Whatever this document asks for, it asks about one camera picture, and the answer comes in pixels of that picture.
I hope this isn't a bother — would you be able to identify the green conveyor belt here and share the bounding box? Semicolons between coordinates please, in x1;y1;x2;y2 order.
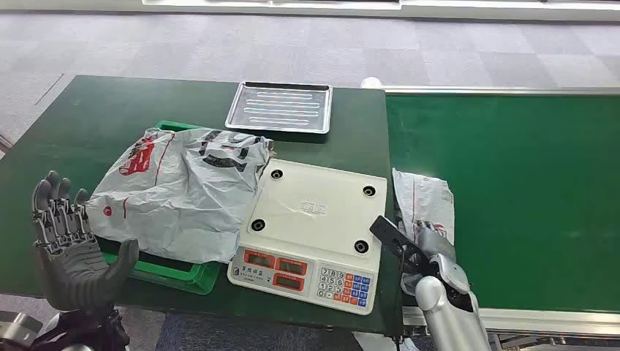
385;86;620;336

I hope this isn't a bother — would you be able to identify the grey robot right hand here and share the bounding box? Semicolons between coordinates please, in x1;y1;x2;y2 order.
414;220;456;265

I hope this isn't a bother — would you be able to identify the small grey plastic mailer package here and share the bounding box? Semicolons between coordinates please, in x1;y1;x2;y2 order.
391;167;455;298

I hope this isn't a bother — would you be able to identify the silver metal tray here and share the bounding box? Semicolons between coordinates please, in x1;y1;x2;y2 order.
224;81;333;135

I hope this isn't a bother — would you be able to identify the white electronic weighing scale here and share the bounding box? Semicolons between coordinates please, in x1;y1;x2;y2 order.
226;158;388;317

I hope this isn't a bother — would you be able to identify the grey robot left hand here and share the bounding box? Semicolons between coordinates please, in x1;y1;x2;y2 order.
31;170;140;314

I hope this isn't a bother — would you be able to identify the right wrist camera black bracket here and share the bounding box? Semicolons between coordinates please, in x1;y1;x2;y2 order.
369;215;431;278

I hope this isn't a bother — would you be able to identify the green plastic bin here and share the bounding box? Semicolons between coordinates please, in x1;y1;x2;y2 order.
97;120;223;296

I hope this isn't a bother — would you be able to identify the large grey plastic mailer package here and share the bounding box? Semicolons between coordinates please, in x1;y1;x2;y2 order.
84;127;275;265

